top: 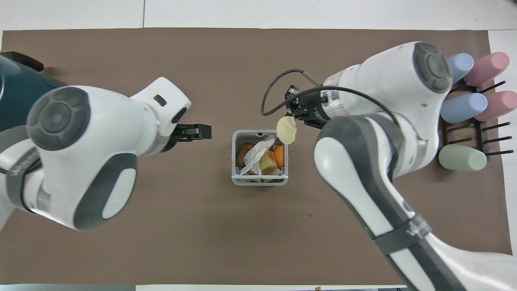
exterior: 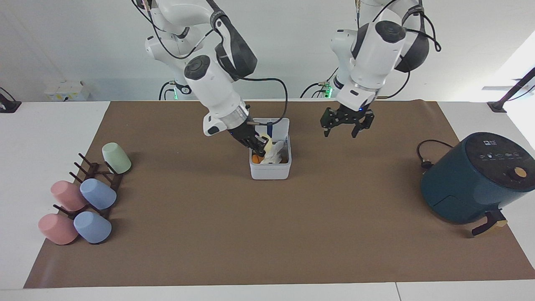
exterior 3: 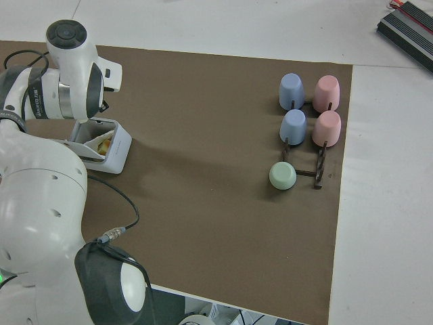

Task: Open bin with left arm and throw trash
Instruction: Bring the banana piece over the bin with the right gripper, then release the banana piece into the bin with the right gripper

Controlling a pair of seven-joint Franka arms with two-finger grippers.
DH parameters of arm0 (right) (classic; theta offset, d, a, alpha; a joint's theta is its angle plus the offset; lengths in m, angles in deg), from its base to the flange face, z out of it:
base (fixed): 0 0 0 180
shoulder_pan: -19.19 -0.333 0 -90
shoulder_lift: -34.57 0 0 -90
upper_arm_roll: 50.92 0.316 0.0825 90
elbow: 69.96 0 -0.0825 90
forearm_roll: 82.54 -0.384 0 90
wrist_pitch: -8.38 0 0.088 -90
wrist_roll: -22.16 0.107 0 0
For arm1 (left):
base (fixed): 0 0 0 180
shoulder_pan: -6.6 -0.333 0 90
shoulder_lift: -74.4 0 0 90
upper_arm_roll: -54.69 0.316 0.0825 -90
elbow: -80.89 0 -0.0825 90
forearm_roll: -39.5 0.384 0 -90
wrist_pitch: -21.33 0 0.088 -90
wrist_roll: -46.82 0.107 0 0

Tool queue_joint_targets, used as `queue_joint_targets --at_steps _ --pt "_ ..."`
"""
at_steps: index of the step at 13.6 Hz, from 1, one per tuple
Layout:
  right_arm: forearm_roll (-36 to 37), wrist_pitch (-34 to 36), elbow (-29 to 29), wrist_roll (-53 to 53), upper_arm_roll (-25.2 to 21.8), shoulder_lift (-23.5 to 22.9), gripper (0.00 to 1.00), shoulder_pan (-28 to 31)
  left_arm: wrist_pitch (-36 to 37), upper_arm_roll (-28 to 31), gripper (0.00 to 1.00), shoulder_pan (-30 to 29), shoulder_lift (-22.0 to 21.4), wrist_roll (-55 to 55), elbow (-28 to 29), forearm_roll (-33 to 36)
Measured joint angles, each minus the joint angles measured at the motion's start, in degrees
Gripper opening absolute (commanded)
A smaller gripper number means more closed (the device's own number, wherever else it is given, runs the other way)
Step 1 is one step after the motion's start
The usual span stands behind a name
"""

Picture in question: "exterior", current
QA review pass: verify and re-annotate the green cup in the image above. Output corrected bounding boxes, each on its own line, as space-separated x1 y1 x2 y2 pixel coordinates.
102 142 132 175

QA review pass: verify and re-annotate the white lidded trash bin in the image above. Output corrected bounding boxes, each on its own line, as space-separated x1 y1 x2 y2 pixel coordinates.
249 117 292 181

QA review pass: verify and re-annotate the black stand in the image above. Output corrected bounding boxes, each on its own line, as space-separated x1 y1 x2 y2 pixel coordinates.
487 67 535 114
0 87 22 114

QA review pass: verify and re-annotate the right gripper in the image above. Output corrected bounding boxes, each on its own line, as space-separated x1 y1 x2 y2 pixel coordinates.
228 122 269 158

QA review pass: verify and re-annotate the dark wooden cup rack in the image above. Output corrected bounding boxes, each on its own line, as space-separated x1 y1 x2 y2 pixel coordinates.
53 153 124 220

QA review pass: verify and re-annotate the dark teal air fryer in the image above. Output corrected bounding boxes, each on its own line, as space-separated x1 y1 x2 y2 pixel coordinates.
420 132 535 237

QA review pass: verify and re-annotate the black power cord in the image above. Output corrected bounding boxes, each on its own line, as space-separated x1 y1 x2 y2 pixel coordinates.
416 139 455 170

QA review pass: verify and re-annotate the pink cup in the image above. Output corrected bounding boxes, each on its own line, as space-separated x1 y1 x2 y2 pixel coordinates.
38 213 79 245
51 180 89 212

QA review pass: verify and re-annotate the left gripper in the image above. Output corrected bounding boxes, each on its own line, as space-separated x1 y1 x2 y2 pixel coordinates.
320 104 375 139

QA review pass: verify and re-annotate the white power strip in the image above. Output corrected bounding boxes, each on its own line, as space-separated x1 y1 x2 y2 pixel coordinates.
44 80 90 102

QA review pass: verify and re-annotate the blue cup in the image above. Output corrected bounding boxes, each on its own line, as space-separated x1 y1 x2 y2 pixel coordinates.
79 178 117 210
73 211 112 245

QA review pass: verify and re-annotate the crumpled white plastic bag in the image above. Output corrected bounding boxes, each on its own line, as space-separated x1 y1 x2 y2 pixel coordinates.
262 140 288 165

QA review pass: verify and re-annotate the pale yellow trash piece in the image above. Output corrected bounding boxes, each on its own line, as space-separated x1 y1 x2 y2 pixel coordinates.
258 133 274 158

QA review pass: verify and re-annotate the black cable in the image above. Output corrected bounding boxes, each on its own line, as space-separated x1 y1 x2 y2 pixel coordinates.
356 0 442 99
158 80 186 101
237 77 289 126
300 67 340 99

